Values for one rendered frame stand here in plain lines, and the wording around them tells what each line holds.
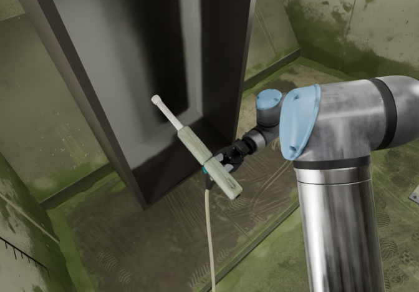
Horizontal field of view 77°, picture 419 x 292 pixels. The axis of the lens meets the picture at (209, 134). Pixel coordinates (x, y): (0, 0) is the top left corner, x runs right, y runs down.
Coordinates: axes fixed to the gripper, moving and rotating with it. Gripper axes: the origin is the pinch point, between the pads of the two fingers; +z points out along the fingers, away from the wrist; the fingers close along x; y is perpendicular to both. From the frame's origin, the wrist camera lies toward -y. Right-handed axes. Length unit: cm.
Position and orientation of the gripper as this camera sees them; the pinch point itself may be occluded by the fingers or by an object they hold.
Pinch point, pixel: (211, 172)
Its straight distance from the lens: 93.9
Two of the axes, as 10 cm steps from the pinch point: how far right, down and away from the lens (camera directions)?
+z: -7.5, 5.1, -4.2
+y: -1.6, 4.8, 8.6
